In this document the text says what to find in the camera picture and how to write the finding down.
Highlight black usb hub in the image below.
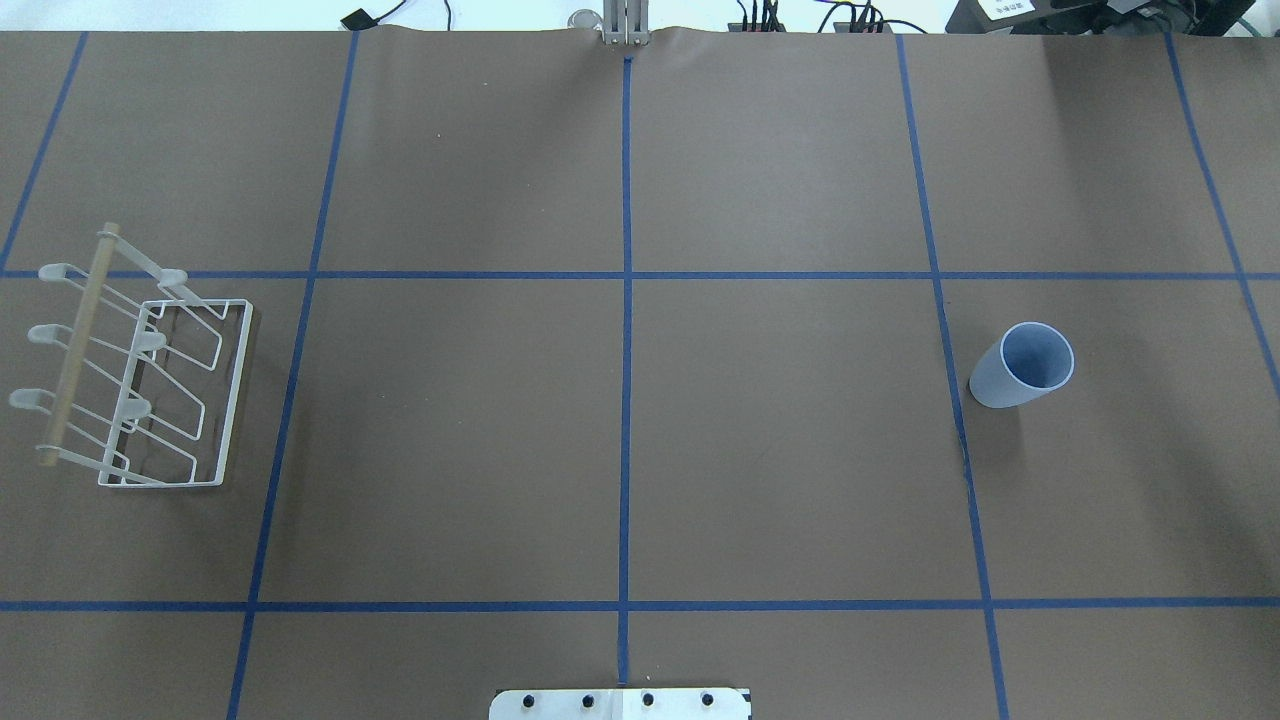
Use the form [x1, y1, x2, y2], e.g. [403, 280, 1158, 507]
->
[727, 1, 786, 33]

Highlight aluminium frame post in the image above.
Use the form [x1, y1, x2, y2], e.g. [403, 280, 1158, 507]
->
[600, 0, 650, 47]

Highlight brown paper table cover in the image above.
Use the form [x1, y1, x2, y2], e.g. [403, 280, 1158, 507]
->
[3, 27, 1277, 719]

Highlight white mounting plate with bolts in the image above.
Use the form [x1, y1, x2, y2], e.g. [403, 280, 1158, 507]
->
[488, 687, 753, 719]

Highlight blue plastic cup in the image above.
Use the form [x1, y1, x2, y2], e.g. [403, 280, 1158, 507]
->
[968, 322, 1076, 409]

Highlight white wire cup rack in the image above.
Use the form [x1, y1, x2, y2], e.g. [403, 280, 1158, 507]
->
[8, 222, 259, 489]

